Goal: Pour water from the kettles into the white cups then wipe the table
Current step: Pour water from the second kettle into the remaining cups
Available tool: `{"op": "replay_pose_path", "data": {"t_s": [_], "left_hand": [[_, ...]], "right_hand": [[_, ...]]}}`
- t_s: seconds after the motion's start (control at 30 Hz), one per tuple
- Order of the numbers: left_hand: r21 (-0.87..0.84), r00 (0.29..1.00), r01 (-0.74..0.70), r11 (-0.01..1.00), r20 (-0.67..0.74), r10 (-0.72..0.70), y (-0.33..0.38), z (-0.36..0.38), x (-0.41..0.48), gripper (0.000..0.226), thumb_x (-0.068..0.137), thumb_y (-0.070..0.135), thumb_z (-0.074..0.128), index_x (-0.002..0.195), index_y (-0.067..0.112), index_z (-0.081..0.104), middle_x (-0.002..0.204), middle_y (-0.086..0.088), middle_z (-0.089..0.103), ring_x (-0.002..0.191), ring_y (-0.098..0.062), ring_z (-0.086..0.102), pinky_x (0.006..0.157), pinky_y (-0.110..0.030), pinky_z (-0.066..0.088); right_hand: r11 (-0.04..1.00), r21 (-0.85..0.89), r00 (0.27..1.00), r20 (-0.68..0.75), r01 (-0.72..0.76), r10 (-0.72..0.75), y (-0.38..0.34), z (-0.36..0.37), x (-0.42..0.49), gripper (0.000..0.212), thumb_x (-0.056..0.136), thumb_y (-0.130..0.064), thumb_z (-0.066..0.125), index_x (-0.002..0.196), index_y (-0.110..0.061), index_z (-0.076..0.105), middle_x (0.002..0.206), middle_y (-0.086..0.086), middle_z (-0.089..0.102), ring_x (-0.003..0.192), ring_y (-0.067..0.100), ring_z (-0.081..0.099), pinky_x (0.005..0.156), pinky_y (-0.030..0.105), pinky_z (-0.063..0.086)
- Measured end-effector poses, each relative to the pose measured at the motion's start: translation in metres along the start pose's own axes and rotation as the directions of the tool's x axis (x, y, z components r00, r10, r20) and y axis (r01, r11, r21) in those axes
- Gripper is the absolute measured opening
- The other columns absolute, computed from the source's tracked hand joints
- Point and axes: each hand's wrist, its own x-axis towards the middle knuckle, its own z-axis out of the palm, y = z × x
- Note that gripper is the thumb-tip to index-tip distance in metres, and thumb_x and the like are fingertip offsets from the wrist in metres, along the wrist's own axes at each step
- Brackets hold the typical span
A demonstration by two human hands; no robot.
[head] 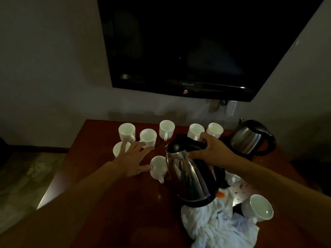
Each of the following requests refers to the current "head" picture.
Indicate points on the white ceramic cup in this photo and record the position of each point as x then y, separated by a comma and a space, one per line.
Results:
215, 129
117, 150
230, 178
261, 206
195, 130

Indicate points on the dark red wooden table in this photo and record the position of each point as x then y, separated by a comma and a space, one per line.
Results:
142, 209

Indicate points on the black and steel kettle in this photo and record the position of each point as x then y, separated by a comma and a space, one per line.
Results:
191, 183

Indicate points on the person's right hand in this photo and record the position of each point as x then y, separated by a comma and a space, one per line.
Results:
217, 154

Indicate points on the person's right forearm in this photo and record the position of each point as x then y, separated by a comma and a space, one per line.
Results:
284, 191

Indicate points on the black wall television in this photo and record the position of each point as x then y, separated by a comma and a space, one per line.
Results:
194, 36

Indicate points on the white cloth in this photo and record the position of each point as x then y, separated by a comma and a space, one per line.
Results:
212, 224

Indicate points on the person's left hand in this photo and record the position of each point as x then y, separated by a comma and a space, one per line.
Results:
132, 162

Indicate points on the steel kettle with black lid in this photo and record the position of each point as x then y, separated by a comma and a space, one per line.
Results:
245, 139

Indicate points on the person's left forearm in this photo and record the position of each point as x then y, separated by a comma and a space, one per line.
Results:
64, 204

